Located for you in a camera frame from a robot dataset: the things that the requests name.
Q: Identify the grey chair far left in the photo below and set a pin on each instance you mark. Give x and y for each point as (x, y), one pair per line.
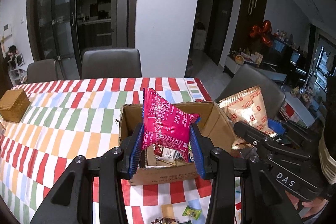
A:
(42, 71)

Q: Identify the beige fortune biscuits bag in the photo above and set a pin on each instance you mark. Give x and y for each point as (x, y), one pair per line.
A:
(247, 106)

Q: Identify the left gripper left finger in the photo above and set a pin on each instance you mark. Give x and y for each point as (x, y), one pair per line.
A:
(119, 163)

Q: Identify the open cardboard box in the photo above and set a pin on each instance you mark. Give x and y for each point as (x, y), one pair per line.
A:
(213, 123)

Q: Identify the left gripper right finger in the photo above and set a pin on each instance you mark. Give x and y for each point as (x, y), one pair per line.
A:
(213, 163)

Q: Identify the white wall intercom panel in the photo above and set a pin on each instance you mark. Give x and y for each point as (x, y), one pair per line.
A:
(7, 30)

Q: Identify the dark glass sliding door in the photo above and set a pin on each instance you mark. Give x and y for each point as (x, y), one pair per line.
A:
(62, 30)

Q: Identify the red foil balloon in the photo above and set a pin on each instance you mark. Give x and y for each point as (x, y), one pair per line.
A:
(262, 32)

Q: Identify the white small shelf unit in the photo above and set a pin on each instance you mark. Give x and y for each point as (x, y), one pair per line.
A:
(17, 69)

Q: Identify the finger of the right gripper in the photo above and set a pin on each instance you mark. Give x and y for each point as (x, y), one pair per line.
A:
(295, 133)
(257, 138)

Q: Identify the magenta snack bag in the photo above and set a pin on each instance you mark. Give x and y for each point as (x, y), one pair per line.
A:
(165, 124)

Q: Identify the grey chair far middle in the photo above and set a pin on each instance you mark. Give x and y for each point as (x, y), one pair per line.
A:
(108, 62)

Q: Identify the woven brown tissue box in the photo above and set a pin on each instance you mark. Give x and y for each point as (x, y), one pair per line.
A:
(13, 105)

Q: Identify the right hand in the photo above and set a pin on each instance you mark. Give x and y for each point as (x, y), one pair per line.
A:
(315, 207)

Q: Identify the colourful striped tablecloth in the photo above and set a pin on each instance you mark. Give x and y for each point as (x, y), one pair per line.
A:
(82, 117)

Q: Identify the small green candy packet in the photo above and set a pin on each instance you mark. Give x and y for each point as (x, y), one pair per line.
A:
(192, 212)

